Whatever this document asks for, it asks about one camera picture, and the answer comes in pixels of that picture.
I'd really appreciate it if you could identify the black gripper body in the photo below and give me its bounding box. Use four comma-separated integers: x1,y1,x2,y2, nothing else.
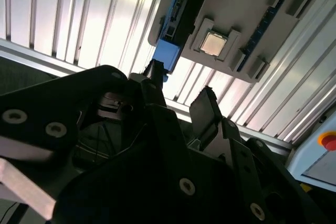
51,134,254,224

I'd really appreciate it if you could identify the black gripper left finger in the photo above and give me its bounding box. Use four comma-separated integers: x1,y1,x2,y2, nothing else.
0,60,204,205

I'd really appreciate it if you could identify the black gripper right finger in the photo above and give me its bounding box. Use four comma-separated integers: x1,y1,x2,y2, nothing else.
189,86,331,224

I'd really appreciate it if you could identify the hard disk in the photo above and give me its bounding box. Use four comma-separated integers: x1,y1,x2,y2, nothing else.
151,0,214,83

